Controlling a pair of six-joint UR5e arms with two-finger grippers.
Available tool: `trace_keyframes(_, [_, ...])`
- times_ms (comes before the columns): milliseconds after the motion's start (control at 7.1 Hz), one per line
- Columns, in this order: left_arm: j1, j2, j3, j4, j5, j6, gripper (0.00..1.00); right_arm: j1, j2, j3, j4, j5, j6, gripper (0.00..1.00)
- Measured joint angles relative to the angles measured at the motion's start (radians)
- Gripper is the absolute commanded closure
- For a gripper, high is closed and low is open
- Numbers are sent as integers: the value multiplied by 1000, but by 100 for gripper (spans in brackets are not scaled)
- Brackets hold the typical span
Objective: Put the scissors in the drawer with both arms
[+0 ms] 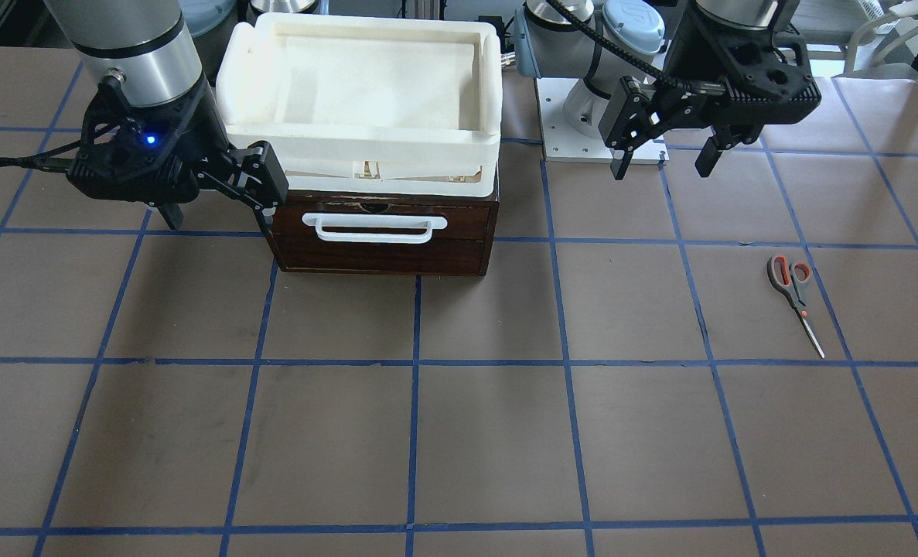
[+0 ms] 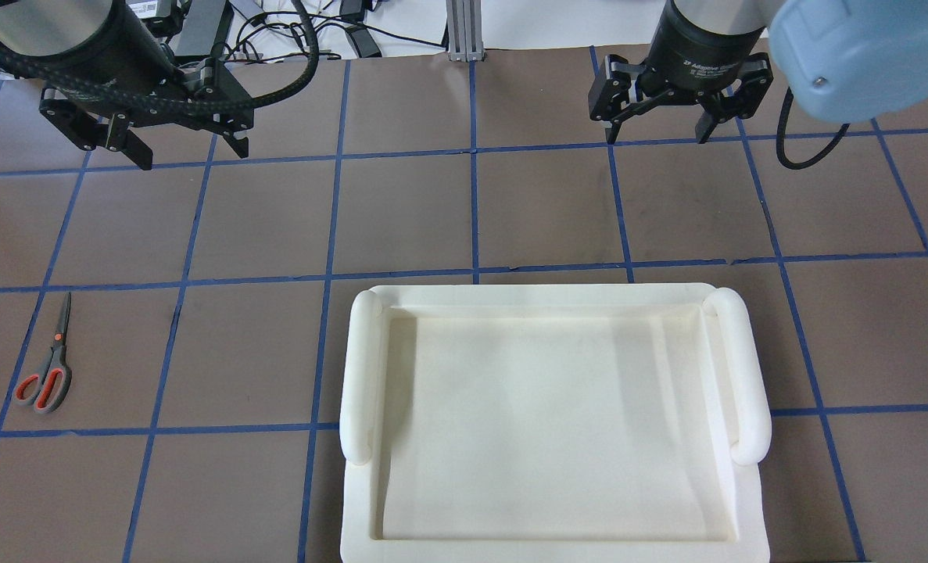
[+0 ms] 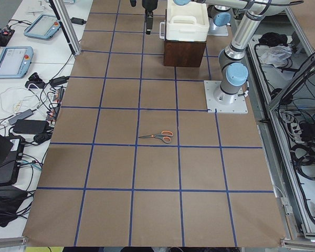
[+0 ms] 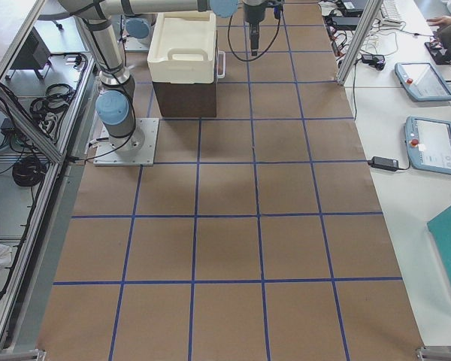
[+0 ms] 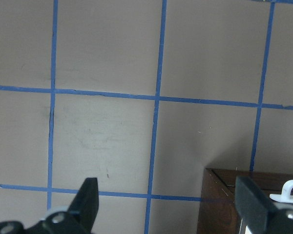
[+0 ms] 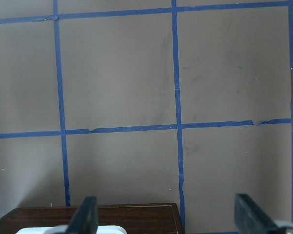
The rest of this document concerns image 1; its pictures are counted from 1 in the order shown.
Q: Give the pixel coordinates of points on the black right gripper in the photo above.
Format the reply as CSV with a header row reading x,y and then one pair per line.
x,y
203,130

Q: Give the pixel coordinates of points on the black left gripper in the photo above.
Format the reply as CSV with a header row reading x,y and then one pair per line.
x,y
688,56

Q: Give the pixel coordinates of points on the grey orange scissors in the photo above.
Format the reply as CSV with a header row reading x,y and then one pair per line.
x,y
791,279

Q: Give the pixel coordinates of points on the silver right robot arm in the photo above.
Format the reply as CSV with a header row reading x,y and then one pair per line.
x,y
145,42

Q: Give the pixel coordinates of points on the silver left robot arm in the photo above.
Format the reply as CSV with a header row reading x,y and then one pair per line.
x,y
602,43

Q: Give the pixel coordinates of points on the dark wooden drawer cabinet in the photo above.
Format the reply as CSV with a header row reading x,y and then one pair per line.
x,y
381,232

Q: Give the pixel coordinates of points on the white foam tray box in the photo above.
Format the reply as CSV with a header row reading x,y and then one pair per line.
x,y
368,105

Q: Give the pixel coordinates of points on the grey chair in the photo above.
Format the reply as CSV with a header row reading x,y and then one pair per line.
x,y
861,39

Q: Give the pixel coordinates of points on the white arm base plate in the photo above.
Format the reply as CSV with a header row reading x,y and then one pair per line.
x,y
569,116

